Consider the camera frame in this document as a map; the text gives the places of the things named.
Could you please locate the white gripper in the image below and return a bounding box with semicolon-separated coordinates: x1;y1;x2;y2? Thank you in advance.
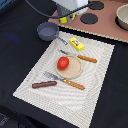
53;0;88;15

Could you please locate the yellow toy butter box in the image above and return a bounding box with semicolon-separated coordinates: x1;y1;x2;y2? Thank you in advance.
69;37;84;51

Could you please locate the red toy tomato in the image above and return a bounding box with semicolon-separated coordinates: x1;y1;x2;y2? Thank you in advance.
57;56;69;70

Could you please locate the brown toy sausage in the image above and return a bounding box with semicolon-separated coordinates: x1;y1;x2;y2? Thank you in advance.
32;81;57;88

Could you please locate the yellow toy banana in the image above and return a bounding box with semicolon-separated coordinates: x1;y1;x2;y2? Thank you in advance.
59;13;76;23

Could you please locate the large grey pot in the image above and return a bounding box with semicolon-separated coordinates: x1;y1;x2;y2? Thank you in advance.
57;5;76;19

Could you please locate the pink toy stove top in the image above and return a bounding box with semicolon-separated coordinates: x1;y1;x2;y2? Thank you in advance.
49;0;128;43

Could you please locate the small grey saucepan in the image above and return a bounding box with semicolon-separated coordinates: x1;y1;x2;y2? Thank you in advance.
37;22;68;45

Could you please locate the white toy sink bowl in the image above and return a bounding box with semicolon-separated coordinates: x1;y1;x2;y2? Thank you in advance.
116;4;128;30

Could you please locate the round wooden plate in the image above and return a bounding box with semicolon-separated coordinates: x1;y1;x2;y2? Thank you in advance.
55;55;83;79

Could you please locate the white woven placemat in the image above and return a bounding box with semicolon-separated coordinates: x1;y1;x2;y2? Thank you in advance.
13;36;114;128

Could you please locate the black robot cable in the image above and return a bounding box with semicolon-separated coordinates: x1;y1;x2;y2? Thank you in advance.
24;0;101;20

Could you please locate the knife with wooden handle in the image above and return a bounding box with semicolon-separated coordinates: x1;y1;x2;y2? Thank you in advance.
58;50;97;63

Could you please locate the fork with wooden handle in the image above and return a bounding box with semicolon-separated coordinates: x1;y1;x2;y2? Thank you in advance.
44;71;85;90

